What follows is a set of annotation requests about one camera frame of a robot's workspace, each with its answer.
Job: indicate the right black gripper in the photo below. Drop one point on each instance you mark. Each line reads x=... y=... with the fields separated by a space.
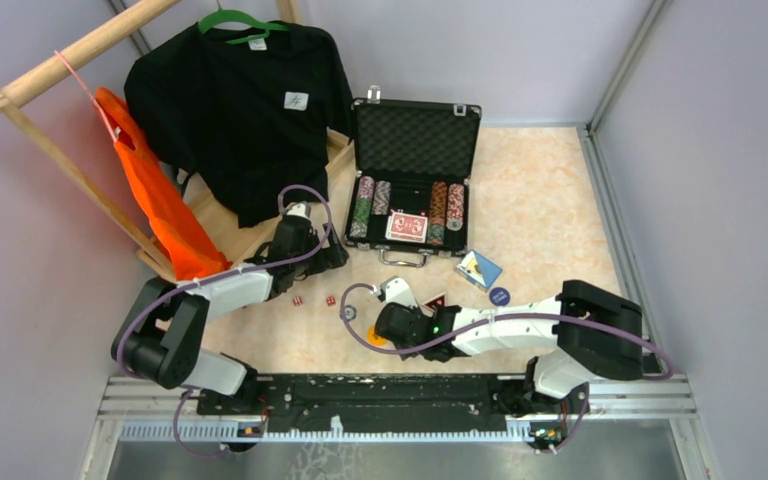
x=390 y=324

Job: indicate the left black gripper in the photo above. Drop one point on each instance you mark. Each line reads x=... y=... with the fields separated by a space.
x=321 y=258

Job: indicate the blue poker chip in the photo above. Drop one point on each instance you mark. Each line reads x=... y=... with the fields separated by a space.
x=348 y=313

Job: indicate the black aluminium poker case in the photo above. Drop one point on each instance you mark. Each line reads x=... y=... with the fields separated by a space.
x=413 y=144

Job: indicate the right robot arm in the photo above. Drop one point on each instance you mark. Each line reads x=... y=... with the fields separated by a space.
x=588 y=333

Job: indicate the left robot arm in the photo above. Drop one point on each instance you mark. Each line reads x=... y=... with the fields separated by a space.
x=161 y=337

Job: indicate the orange round dealer button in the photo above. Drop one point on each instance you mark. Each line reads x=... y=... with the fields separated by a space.
x=374 y=339

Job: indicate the red black triangle marker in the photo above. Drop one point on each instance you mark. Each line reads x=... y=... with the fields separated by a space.
x=436 y=302

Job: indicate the green grey chip stack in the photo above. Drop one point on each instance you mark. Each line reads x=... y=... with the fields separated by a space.
x=362 y=207

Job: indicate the wooden clothes rack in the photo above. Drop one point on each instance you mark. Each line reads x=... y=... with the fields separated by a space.
x=65 y=202

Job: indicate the blue playing card box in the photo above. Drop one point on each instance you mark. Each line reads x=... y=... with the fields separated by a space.
x=478 y=270

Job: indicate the red playing card deck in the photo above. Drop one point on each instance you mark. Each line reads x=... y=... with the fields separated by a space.
x=406 y=227

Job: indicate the purple blue chip stack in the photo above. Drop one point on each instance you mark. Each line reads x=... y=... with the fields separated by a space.
x=381 y=198

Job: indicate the dark blue round button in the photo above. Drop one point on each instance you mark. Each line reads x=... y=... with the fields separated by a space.
x=499 y=296

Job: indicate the red white chip stack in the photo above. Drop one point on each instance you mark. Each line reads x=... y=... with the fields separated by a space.
x=455 y=207

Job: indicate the orange black chip stack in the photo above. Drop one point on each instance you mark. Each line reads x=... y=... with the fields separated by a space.
x=437 y=213

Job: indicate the black t-shirt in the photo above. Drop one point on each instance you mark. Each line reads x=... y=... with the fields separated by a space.
x=246 y=110

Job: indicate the green clothes hanger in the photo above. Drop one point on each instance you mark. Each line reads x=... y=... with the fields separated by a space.
x=222 y=16

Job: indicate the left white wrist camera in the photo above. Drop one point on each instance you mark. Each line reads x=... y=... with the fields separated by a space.
x=301 y=210

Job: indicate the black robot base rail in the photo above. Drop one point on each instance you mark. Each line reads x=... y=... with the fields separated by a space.
x=426 y=403

